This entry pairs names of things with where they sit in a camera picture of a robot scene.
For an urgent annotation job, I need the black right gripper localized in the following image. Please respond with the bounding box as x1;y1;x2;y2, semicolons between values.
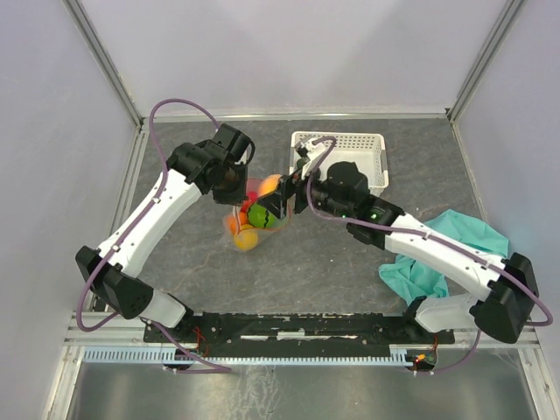
257;157;352;221

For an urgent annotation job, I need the toy peach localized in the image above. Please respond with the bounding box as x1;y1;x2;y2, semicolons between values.
257;174;281;197

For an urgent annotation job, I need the green toy watermelon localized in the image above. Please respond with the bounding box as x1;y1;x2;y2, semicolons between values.
247;203;277;229

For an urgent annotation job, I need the red toy apple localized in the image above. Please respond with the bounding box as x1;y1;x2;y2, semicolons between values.
241;191;258;213

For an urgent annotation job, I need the yellow toy lemon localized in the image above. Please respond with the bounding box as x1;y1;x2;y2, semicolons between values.
233;229;259;252

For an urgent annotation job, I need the toy orange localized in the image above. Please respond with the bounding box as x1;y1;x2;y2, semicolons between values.
225;213;248;235

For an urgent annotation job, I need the white perforated plastic basket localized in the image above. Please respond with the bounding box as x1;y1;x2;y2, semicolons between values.
289;131;389;196

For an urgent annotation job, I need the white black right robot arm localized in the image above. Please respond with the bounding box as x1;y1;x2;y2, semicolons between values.
257;162;538;344

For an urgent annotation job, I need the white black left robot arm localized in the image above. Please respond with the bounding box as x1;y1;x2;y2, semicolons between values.
75;124;256;341

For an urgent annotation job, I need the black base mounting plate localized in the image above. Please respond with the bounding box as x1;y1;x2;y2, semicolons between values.
168;312;455;361

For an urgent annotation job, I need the teal cloth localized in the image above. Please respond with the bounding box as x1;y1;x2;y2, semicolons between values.
379;210;509;303

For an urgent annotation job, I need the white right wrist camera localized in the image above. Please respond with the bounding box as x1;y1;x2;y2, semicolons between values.
296;136;336;179

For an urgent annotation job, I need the light blue cable duct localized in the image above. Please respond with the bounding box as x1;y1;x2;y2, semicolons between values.
81;345;421;364

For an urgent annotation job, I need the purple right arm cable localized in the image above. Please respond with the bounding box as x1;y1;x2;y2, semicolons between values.
301;136;554;376

